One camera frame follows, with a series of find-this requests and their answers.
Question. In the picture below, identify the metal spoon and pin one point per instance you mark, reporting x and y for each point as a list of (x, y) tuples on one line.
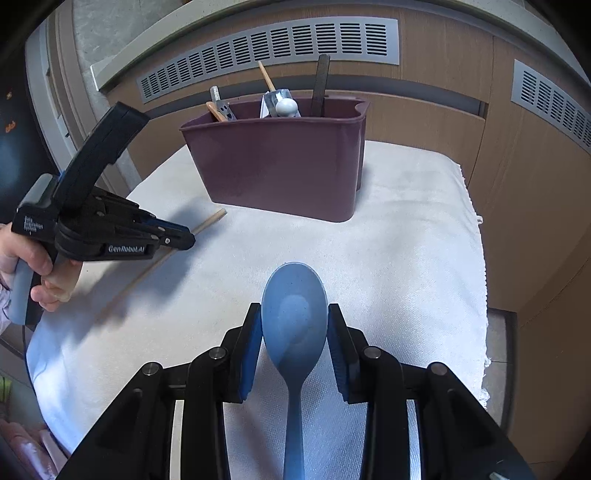
[(270, 104)]

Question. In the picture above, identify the metal slotted spatula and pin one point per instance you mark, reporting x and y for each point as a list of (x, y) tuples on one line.
[(225, 108)]

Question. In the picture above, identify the short grey vent grille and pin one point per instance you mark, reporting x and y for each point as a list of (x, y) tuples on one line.
[(554, 101)]

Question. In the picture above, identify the pair of slippers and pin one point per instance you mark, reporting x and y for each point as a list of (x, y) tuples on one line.
[(27, 443)]

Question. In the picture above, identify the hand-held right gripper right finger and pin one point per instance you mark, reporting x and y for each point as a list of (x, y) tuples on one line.
[(339, 364)]

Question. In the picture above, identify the white ceramic spoon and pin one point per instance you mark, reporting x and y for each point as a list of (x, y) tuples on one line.
[(286, 107)]

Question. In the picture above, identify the long grey vent grille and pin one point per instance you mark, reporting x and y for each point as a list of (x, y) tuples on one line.
[(277, 50)]

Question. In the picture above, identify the white table cloth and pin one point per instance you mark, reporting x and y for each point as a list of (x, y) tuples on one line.
[(392, 258)]

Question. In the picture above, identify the thin wooden chopstick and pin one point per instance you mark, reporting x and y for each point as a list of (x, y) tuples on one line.
[(211, 220), (267, 76)]

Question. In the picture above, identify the grey stone countertop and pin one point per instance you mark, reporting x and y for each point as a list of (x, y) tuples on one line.
[(286, 18)]

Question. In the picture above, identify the person's left hand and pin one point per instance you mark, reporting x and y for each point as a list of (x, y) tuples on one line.
[(32, 254)]

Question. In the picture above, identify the blue plastic spoon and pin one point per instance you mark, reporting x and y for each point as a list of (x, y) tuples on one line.
[(295, 314)]

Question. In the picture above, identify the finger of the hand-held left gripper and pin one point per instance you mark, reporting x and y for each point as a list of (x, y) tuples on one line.
[(120, 248), (138, 217)]

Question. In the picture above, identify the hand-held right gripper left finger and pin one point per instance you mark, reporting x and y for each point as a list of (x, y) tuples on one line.
[(253, 355)]

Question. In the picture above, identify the wooden cabinet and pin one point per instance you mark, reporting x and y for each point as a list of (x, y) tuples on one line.
[(521, 194)]

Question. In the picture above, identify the maroon plastic utensil holder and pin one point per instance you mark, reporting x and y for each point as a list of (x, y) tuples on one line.
[(277, 166)]

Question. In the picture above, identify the brown wooden spoon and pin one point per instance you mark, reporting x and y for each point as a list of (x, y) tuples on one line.
[(216, 112)]

